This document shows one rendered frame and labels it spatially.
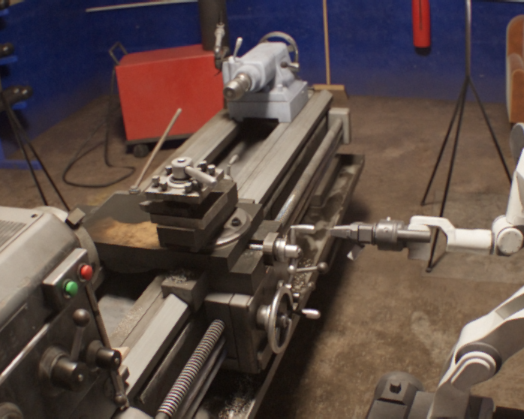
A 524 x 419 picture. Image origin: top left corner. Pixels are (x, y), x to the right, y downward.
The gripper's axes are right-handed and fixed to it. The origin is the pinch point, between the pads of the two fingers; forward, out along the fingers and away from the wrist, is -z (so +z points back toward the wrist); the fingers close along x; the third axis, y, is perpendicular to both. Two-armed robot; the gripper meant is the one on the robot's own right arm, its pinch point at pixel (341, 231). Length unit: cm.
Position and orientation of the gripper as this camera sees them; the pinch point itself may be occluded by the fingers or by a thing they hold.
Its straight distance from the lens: 179.3
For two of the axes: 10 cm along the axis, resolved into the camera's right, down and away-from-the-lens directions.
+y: 0.5, -10.0, -0.6
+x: 3.1, -0.4, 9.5
